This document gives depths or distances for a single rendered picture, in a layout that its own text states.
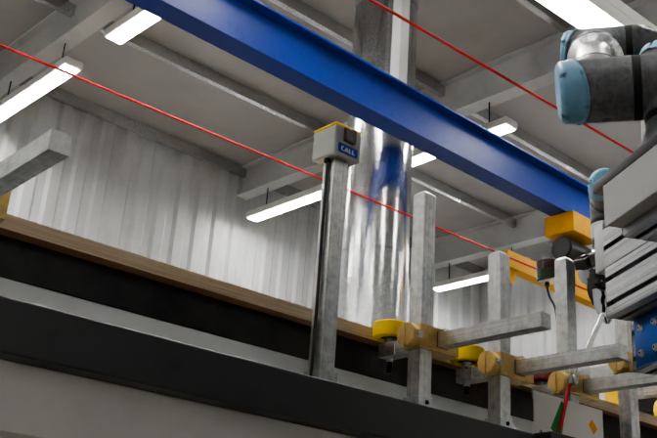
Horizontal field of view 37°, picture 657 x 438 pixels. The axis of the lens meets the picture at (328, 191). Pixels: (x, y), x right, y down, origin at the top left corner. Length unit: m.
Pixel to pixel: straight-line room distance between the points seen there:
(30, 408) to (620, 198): 0.92
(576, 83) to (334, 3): 6.69
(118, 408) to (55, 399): 0.11
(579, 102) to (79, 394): 0.96
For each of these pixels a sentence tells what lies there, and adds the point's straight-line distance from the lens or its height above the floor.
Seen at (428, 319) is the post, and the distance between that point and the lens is 2.06.
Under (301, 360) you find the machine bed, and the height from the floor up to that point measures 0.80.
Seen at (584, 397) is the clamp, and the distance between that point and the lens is 2.44.
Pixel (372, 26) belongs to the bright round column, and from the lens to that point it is 7.37.
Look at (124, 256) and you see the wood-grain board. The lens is 1.85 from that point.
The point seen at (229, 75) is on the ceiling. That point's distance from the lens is 9.60.
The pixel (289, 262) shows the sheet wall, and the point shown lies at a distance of 11.67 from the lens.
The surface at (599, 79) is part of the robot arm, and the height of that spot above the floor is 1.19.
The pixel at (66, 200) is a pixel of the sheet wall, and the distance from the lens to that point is 10.10.
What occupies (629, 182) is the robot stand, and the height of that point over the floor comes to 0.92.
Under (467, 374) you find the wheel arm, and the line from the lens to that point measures 2.32.
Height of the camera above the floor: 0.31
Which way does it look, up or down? 23 degrees up
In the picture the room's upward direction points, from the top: 4 degrees clockwise
